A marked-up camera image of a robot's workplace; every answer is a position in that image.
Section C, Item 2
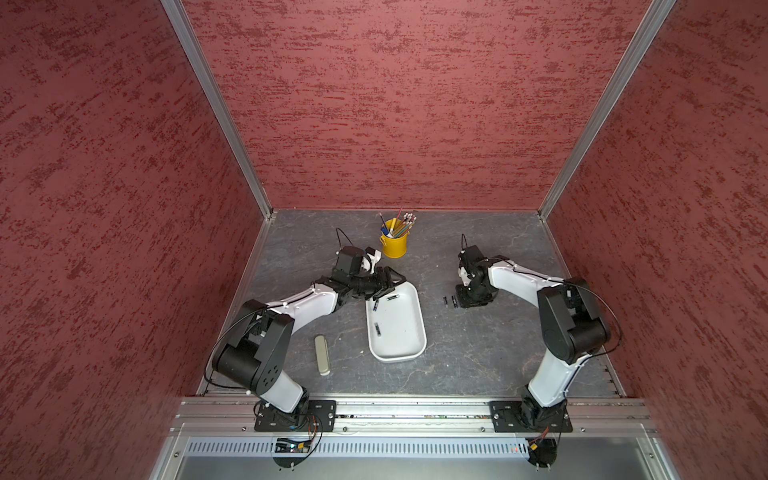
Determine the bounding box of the left aluminium corner post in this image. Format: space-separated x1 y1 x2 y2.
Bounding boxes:
161 0 274 221

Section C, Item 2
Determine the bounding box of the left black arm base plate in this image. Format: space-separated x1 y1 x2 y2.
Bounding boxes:
254 400 337 433

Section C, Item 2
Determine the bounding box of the beige oblong case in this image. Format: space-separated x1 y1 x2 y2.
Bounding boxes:
314 335 331 376

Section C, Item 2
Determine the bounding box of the aluminium corner post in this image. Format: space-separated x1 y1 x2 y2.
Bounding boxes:
161 0 274 221
538 0 676 222

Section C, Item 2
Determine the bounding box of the aluminium front rail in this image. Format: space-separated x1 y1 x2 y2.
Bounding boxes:
170 394 660 438

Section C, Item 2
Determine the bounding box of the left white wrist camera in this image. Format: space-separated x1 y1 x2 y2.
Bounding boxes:
332 245 382 278

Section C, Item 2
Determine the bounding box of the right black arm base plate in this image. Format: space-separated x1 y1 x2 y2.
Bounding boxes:
489 399 573 434

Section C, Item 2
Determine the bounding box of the coloured pencils bundle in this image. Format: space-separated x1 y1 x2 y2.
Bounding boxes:
379 212 417 239

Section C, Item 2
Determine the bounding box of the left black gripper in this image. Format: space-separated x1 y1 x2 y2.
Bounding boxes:
350 266 406 300

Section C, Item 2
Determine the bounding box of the left controller board with wires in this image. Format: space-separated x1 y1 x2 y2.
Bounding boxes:
271 437 322 470

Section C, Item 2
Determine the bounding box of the white oval storage tray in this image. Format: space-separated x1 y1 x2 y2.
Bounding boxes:
365 282 427 363

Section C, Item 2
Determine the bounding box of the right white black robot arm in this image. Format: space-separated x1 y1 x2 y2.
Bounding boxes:
456 246 611 429

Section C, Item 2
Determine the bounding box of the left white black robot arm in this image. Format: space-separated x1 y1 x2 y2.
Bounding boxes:
209 267 407 414

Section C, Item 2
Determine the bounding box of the yellow pencil cup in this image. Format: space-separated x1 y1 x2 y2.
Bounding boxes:
379 232 409 259

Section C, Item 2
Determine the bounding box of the right aluminium corner post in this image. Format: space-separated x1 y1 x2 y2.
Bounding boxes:
538 0 676 222

